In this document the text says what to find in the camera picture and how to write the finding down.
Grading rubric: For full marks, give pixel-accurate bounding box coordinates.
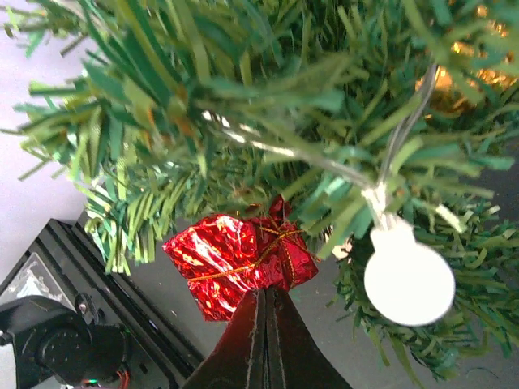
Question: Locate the white ball light string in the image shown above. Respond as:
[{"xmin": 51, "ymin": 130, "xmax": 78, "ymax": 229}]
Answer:
[{"xmin": 200, "ymin": 62, "xmax": 457, "ymax": 327}]

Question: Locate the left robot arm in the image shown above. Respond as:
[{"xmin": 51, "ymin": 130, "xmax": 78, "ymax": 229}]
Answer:
[{"xmin": 1, "ymin": 296, "xmax": 131, "ymax": 388}]

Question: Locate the small green christmas tree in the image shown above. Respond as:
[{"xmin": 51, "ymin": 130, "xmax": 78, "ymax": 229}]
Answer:
[{"xmin": 4, "ymin": 1, "xmax": 518, "ymax": 380}]

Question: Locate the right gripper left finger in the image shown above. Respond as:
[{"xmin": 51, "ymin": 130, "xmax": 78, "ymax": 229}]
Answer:
[{"xmin": 183, "ymin": 289, "xmax": 266, "ymax": 389}]

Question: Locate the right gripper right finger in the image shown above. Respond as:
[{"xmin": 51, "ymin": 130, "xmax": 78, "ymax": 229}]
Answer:
[{"xmin": 265, "ymin": 287, "xmax": 350, "ymax": 388}]

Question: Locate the black aluminium rail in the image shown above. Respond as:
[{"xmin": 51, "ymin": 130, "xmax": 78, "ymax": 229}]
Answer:
[{"xmin": 1, "ymin": 219, "xmax": 203, "ymax": 388}]

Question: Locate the red gift box ornament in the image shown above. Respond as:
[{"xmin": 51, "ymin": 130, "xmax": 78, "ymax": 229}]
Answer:
[{"xmin": 163, "ymin": 196, "xmax": 318, "ymax": 322}]

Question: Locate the gold gift box ornament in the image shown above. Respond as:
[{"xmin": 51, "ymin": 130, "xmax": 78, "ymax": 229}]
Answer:
[{"xmin": 405, "ymin": 1, "xmax": 518, "ymax": 105}]

